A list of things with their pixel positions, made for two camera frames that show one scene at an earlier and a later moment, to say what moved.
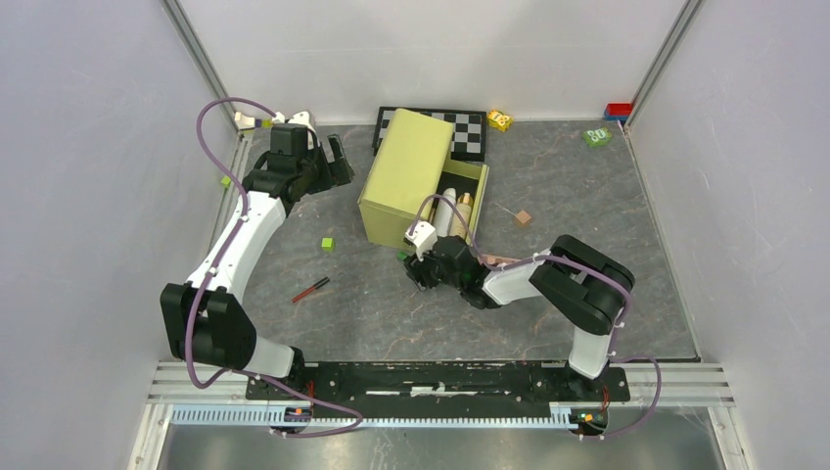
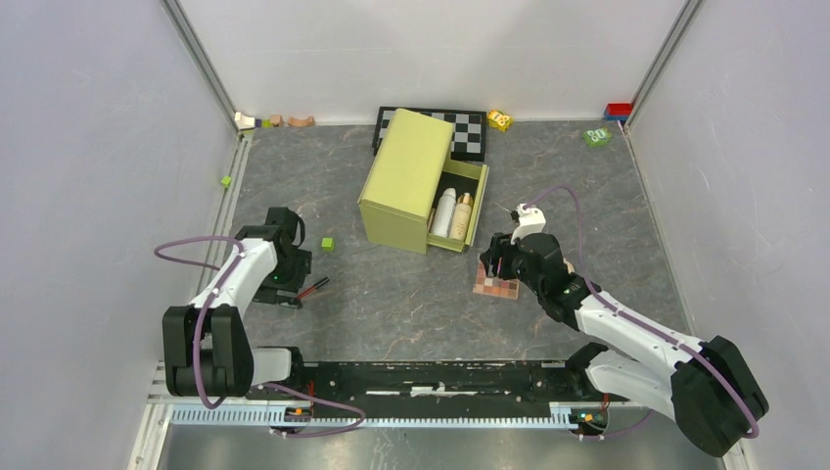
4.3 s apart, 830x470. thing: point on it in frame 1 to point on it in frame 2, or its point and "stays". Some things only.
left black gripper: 335,173 to 266,293
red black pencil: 320,283 stays
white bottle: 444,211 stays
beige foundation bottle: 465,205 stays
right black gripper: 417,272 to 499,246
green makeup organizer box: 412,163 stays
